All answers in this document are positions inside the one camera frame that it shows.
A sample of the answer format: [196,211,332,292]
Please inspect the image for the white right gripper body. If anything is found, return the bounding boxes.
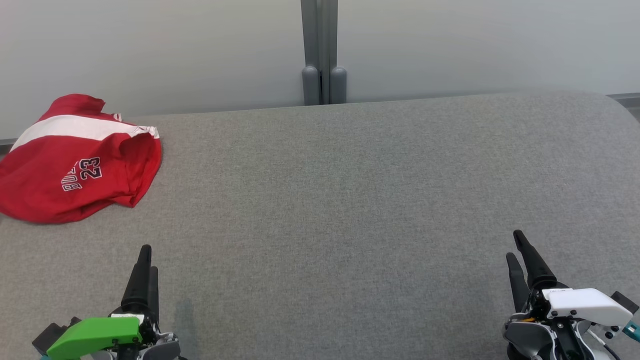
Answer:
[502,287,634,360]

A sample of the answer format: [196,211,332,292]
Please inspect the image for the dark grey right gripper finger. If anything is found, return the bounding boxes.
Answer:
[505,252,532,314]
[513,229,558,292]

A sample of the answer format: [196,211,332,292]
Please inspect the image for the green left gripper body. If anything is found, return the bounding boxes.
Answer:
[47,313,181,360]

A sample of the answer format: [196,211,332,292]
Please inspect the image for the right camera cable teal plug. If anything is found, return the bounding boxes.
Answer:
[585,322,640,360]

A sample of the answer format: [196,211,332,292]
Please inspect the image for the red white-striped Bulls shorts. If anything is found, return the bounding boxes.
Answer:
[0,107,163,224]

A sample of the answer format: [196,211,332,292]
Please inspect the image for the metal partition post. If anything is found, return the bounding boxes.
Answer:
[300,0,348,106]

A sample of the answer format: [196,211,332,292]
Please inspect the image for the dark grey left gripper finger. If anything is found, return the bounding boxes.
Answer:
[148,266,160,322]
[121,244,152,311]

